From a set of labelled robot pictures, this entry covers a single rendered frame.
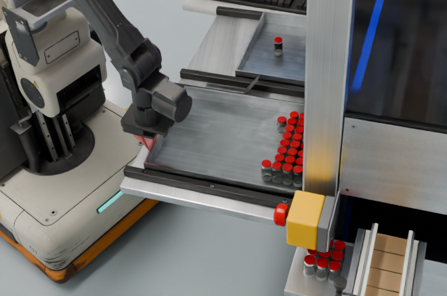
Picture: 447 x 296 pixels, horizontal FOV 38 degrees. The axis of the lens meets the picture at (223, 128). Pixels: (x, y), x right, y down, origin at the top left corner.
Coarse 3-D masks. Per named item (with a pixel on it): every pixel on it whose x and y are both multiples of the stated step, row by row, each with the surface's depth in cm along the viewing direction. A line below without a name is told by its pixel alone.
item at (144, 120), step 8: (128, 112) 136; (136, 112) 132; (144, 112) 131; (152, 112) 131; (120, 120) 135; (128, 120) 135; (136, 120) 134; (144, 120) 132; (152, 120) 133; (160, 120) 135; (168, 120) 135; (144, 128) 133; (152, 128) 133; (160, 128) 133; (168, 128) 134
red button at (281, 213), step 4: (280, 204) 114; (284, 204) 114; (276, 208) 114; (280, 208) 113; (284, 208) 113; (288, 208) 115; (276, 212) 113; (280, 212) 113; (284, 212) 113; (288, 212) 116; (276, 216) 113; (280, 216) 113; (284, 216) 113; (276, 220) 113; (280, 220) 113; (284, 220) 113; (276, 224) 114; (280, 224) 114; (284, 224) 114
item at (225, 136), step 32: (192, 96) 156; (224, 96) 153; (256, 96) 150; (192, 128) 149; (224, 128) 148; (256, 128) 147; (160, 160) 142; (192, 160) 141; (224, 160) 141; (256, 160) 140; (288, 192) 129
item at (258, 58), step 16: (272, 16) 174; (288, 16) 173; (256, 32) 170; (272, 32) 173; (288, 32) 173; (304, 32) 172; (256, 48) 169; (272, 48) 168; (288, 48) 168; (304, 48) 167; (240, 64) 160; (256, 64) 164; (272, 64) 163; (288, 64) 163; (304, 64) 162; (272, 80) 156; (288, 80) 154; (304, 80) 153
